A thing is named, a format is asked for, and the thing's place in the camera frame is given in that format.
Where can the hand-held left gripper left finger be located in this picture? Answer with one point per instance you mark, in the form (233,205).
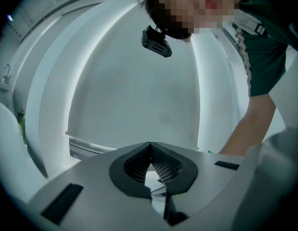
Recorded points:
(96,201)

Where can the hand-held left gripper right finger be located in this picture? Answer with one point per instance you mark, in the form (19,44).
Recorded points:
(211,189)

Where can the white bathtub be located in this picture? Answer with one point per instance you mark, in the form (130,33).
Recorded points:
(9,141)

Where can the person's right forearm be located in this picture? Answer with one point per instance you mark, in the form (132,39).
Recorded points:
(252,124)

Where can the dark green shirt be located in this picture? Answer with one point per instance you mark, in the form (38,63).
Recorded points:
(264,61)

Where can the chrome faucet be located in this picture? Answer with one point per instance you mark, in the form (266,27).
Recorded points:
(7,73)

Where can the person's head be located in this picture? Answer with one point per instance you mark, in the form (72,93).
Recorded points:
(199,8)

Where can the black head camera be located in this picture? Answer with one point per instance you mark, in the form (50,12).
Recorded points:
(156,42)

